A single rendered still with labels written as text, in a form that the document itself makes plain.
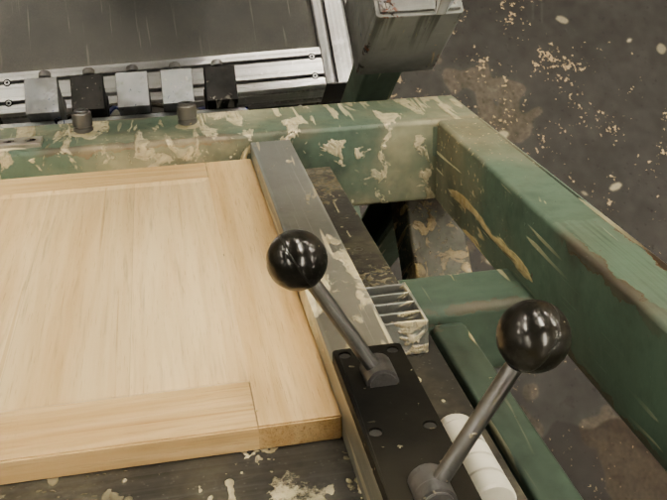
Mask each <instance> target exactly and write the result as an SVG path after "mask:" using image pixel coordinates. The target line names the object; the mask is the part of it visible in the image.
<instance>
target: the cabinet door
mask: <svg viewBox="0 0 667 500"><path fill-rule="evenodd" d="M277 236H278V234H277V231H276V228H275V225H274V222H273V219H272V217H271V214H270V211H269V208H268V205H267V202H266V200H265V197H264V194H263V191H262V188H261V185H260V184H259V181H258V178H257V175H256V172H255V169H254V167H253V164H252V161H251V160H250V159H245V160H233V161H221V162H209V163H197V164H185V165H173V166H162V167H150V168H138V169H126V170H114V171H102V172H90V173H78V174H66V175H54V176H42V177H30V178H18V179H7V180H0V485H4V484H11V483H18V482H26V481H33V480H40V479H47V478H55V477H62V476H69V475H76V474H84V473H90V472H97V471H104V470H112V469H119V468H126V467H133V466H140V465H148V464H155V463H162V462H169V461H177V460H184V459H191V458H198V457H206V456H213V455H220V454H227V453H235V452H242V451H248V450H255V449H263V448H270V447H277V446H284V445H292V444H299V443H306V442H313V441H321V440H328V439H335V438H340V437H342V424H341V413H340V411H339V408H338V405H337V402H336V399H335V396H334V392H333V389H332V386H331V383H330V380H329V377H328V375H327V372H326V369H325V366H324V363H323V360H322V358H321V355H320V353H319V350H318V347H317V344H316V342H315V339H314V336H313V333H312V330H311V327H310V325H309V322H308V319H307V316H306V313H305V310H304V307H303V305H302V302H301V299H300V296H299V293H298V292H294V291H289V290H286V289H283V288H282V287H280V286H279V285H277V284H276V283H275V282H274V281H273V280H272V278H271V277H270V275H269V273H268V271H267V267H266V254H267V250H268V248H269V245H270V244H271V242H272V241H273V240H274V239H275V238H276V237H277Z"/></svg>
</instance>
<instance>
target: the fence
mask: <svg viewBox="0 0 667 500"><path fill-rule="evenodd" d="M250 149H251V161H252V164H253V167H254V169H255V172H256V175H257V178H258V181H259V184H260V185H261V188H262V191H263V194H264V197H265V200H266V202H267V205H268V208H269V211H270V214H271V217H272V219H273V222H274V225H275V228H276V231H277V234H278V235H279V234H281V233H283V232H285V231H288V230H292V229H301V230H306V231H309V232H311V233H313V234H314V235H316V236H317V237H318V238H319V239H320V240H321V241H322V242H323V244H324V246H325V248H326V250H327V254H328V266H327V270H326V272H325V274H324V276H323V277H322V279H321V281H322V282H323V284H324V285H325V286H326V288H327V289H328V291H329V292H330V293H331V295H332V296H333V298H334V299H335V301H336V302H337V304H338V305H339V307H340V308H341V309H342V311H343V312H344V314H345V315H346V316H347V318H348V319H349V321H350V322H351V323H352V325H353V326H354V328H355V329H356V331H357V332H358V333H359V335H360V336H361V338H362V339H363V340H364V342H365V343H366V345H367V346H371V345H380V344H388V343H394V342H393V340H392V338H391V336H390V335H389V333H388V331H387V329H386V327H385V325H384V323H383V321H382V319H381V317H380V315H379V313H378V311H377V309H376V307H375V305H374V303H373V301H372V299H371V297H370V295H369V293H368V292H367V291H366V289H365V287H364V285H363V283H362V281H361V279H360V277H359V275H358V273H357V271H356V269H355V267H354V265H353V263H352V261H351V259H350V257H349V255H348V253H347V251H346V249H345V247H344V246H343V244H342V242H341V240H340V238H339V236H338V234H337V232H336V230H335V228H334V225H333V223H332V221H331V219H330V217H329V215H328V213H327V211H326V209H325V207H324V205H323V203H322V202H321V200H320V198H319V196H318V194H317V192H316V190H315V188H314V186H313V184H312V182H311V180H310V178H309V176H308V174H307V172H306V170H305V168H304V166H303V164H302V162H301V160H300V158H299V156H298V155H297V153H296V151H295V149H294V147H293V145H292V143H291V141H290V140H278V141H266V142H253V143H250ZM298 293H299V296H300V299H301V302H302V305H303V307H304V310H305V313H306V316H307V319H308V322H309V325H310V327H311V330H312V333H313V336H314V339H315V342H316V344H317V347H318V350H319V353H320V355H321V358H322V360H323V363H324V366H325V369H326V372H327V375H328V377H329V380H330V383H331V386H332V389H333V394H334V396H335V399H336V402H337V405H338V408H339V411H340V413H341V424H342V438H343V441H344V444H345V447H346V449H347V452H348V455H349V458H350V461H351V464H352V467H353V470H354V473H355V476H356V479H357V482H358V485H359V488H360V491H361V493H362V496H363V499H364V500H383V498H382V495H381V493H380V490H379V487H378V485H377V482H376V479H375V477H374V474H373V471H372V468H371V466H370V463H369V460H368V458H367V455H366V452H365V450H364V447H363V444H362V442H361V439H360V436H359V433H358V431H357V428H356V425H355V423H354V420H353V417H352V415H351V412H350V409H349V406H348V404H347V401H346V398H345V396H344V393H343V390H342V388H341V386H340V383H339V380H338V378H337V375H336V372H335V370H334V365H333V351H335V350H339V349H348V348H350V347H349V346H348V345H347V343H346V342H345V340H344V339H343V338H342V336H341V335H340V334H339V332H338V331H337V329H336V328H335V327H334V325H333V323H332V322H331V321H330V319H329V318H328V317H327V315H326V314H325V312H324V311H323V310H322V308H321V307H320V305H319V304H318V303H317V301H316V300H315V299H314V297H313V296H312V294H311V293H310V292H309V290H304V291H299V292H298Z"/></svg>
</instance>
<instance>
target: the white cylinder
mask: <svg viewBox="0 0 667 500"><path fill-rule="evenodd" d="M467 420H468V416H466V415H463V414H450V415H447V416H445V417H443V418H442V419H441V422H442V424H443V426H444V428H445V430H446V432H447V434H448V435H449V437H450V439H451V441H452V442H454V440H455V439H456V437H457V436H458V434H459V433H460V431H461V429H462V428H463V426H464V425H465V423H466V422H467ZM463 464H464V466H465V468H466V470H467V473H468V475H469V476H470V478H471V480H472V482H473V484H474V486H475V488H476V490H477V492H478V494H479V496H480V498H481V499H482V500H517V497H516V493H515V491H514V489H513V488H512V486H511V484H510V482H509V481H508V479H507V477H506V476H505V474H504V472H503V470H502V469H501V467H500V465H499V464H498V462H497V460H496V458H495V457H494V455H493V453H492V452H491V450H490V448H489V446H488V445H487V443H486V441H485V440H484V438H483V436H482V435H480V437H479V438H478V440H477V441H476V443H475V444H474V446H473V447H472V449H471V450H470V452H469V453H468V455H467V457H466V459H465V460H464V462H463Z"/></svg>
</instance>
